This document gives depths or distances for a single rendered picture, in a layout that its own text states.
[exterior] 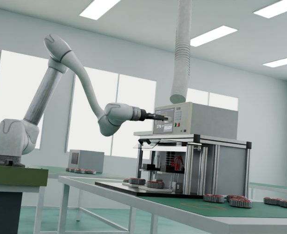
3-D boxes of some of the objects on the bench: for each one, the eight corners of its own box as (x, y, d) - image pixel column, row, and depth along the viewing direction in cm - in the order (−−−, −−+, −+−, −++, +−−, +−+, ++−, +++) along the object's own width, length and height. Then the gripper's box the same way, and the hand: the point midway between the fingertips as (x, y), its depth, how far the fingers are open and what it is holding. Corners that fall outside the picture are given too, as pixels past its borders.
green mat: (206, 216, 142) (206, 216, 142) (134, 196, 196) (134, 196, 196) (361, 219, 184) (361, 219, 184) (267, 202, 238) (267, 202, 238)
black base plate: (136, 196, 198) (137, 191, 198) (94, 184, 255) (94, 181, 255) (208, 199, 219) (208, 195, 220) (154, 188, 276) (154, 185, 276)
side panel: (211, 199, 218) (215, 144, 222) (208, 199, 221) (212, 144, 225) (248, 201, 231) (251, 149, 235) (244, 201, 233) (248, 149, 237)
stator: (228, 203, 202) (228, 196, 203) (212, 203, 196) (213, 196, 197) (213, 200, 212) (214, 194, 212) (198, 200, 206) (198, 193, 206)
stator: (149, 188, 219) (150, 181, 219) (143, 186, 229) (143, 180, 230) (167, 189, 223) (167, 183, 223) (159, 187, 233) (160, 181, 234)
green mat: (90, 184, 256) (90, 184, 256) (65, 177, 310) (65, 177, 310) (202, 190, 298) (202, 190, 298) (163, 183, 352) (163, 183, 352)
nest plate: (149, 190, 216) (150, 188, 216) (138, 188, 229) (138, 185, 229) (172, 191, 223) (172, 189, 223) (159, 189, 236) (159, 187, 236)
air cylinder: (174, 191, 228) (175, 182, 229) (168, 190, 235) (169, 181, 235) (181, 191, 230) (182, 182, 231) (175, 190, 237) (176, 181, 238)
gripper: (133, 121, 234) (166, 126, 244) (142, 120, 222) (176, 125, 233) (133, 109, 234) (166, 114, 245) (143, 107, 223) (177, 113, 234)
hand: (166, 119), depth 237 cm, fingers closed
